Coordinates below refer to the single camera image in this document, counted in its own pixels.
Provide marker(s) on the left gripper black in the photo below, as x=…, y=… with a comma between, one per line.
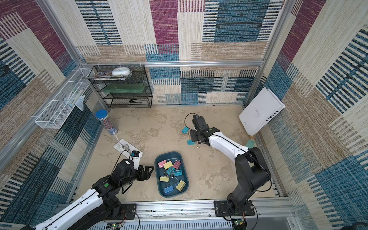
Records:
x=146, y=175

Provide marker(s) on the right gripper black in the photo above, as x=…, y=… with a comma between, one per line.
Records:
x=194, y=135

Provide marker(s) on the white ruler package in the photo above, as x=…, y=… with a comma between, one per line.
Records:
x=126, y=148

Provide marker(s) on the yellow binder clip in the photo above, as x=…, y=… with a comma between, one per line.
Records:
x=164, y=179
x=167, y=165
x=180, y=185

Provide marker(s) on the yellow binder clip back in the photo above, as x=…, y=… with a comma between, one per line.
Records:
x=167, y=165

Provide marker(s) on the blue binder clip front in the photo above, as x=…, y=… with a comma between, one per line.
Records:
x=168, y=190

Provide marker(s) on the teal binder clip front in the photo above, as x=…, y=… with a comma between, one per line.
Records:
x=170, y=171

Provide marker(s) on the teal plastic storage box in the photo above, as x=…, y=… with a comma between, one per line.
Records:
x=173, y=157

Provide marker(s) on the mint green tape roll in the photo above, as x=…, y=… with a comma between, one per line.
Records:
x=250, y=144

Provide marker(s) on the yellow binder clip front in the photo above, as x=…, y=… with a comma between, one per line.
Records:
x=180, y=185

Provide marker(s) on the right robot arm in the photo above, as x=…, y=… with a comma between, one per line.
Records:
x=252, y=171

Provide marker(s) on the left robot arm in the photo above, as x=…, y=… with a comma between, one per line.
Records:
x=99, y=202

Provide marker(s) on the pencil tube blue lid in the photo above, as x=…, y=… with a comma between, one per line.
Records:
x=103, y=116

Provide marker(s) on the white book leaning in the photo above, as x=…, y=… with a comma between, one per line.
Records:
x=265, y=106

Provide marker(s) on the black stapler on shelf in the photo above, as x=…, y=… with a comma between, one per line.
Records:
x=136, y=101

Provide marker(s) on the green folder on shelf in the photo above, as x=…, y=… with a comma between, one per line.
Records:
x=124, y=88

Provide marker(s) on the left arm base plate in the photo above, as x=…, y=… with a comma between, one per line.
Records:
x=123, y=212

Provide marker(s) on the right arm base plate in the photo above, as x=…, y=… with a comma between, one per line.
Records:
x=224, y=208

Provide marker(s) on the black wire shelf rack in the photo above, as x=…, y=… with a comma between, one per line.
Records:
x=101, y=76

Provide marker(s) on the white wire wall basket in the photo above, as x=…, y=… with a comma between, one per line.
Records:
x=62, y=104

